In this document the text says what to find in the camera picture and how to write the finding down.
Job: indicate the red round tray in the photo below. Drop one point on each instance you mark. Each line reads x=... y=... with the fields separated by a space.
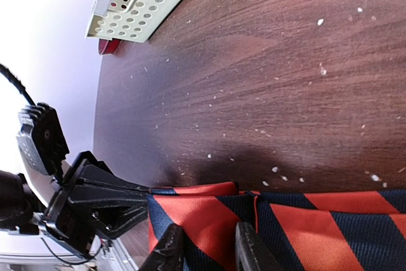
x=106 y=47

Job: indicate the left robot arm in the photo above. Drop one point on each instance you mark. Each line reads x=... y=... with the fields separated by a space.
x=19 y=207

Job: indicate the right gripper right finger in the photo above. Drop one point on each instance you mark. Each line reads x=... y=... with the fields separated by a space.
x=251 y=252

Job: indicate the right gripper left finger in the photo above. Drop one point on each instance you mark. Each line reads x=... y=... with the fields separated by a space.
x=168 y=254

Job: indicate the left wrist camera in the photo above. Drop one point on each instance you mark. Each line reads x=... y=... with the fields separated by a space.
x=41 y=139

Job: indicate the red navy striped tie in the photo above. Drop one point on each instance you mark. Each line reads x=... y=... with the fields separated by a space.
x=311 y=231

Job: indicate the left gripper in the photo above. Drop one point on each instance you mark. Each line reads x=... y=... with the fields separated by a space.
x=92 y=202

